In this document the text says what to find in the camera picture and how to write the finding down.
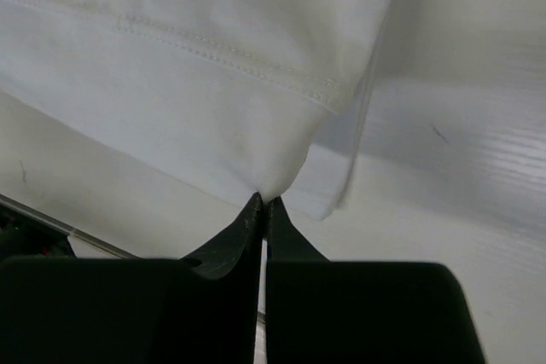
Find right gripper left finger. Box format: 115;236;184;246
181;193;263;363

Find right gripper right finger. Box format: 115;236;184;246
264;196;332;364

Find white skirt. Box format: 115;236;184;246
1;0;392;220

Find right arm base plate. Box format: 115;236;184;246
1;205;75;262

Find aluminium table edge rail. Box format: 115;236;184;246
1;194;137;258

